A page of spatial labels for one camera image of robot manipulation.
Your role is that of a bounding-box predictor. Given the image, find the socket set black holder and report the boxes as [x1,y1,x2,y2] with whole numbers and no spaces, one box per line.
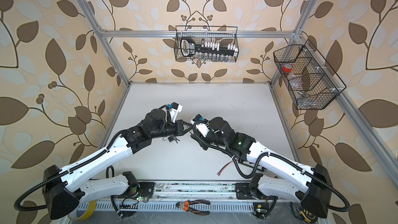
[179,37,239,59]

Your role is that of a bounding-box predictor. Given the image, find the black wire basket back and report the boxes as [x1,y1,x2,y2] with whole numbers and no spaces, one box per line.
[174,25,239,63]

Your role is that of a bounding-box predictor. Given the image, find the red black wire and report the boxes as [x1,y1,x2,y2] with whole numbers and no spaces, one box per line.
[217,159,239,176]

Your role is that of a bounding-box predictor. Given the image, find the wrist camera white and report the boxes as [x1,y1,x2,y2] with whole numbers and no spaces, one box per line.
[190,114,209,137]
[166,102,182,123]

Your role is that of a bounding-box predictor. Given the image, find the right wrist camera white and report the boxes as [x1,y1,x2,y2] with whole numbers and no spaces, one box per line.
[190,114,209,137]

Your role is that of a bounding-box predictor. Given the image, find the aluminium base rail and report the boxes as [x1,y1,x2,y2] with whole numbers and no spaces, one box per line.
[77,176,299,213]

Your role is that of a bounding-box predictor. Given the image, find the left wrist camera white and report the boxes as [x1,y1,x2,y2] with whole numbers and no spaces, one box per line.
[166,102,182,123]

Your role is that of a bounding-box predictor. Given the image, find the yellow tape roll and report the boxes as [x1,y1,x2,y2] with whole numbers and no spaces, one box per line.
[67,200,96,221]

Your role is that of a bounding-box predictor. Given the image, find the black wire basket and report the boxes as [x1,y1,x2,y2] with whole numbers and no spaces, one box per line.
[273,40,346,110]
[174,25,239,63]

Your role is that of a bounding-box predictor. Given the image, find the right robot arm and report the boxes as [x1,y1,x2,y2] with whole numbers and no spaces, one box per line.
[191,115,351,223]

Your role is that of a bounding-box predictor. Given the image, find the black wire basket right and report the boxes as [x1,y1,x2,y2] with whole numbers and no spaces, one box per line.
[273,40,346,110]

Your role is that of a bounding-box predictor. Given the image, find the yellow black tape measure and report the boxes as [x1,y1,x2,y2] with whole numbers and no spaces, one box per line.
[290,202,318,224]

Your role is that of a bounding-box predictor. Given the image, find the red cap bottle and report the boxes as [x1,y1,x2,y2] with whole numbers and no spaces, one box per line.
[282,63,293,75]

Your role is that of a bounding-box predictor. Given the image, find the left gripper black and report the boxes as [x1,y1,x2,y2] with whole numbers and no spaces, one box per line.
[149,119,195,140]

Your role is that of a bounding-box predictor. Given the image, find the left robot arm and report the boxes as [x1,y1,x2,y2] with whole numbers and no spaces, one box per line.
[14,109,193,220]

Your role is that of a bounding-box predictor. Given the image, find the black padlock with keys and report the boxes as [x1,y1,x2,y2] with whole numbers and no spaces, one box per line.
[167,136,180,144]

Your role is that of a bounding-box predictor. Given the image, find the orange black pliers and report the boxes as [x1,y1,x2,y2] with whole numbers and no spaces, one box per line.
[175,198,211,216]

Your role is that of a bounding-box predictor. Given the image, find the black connector board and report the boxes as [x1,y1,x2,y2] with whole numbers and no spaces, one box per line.
[238,159,267,172]

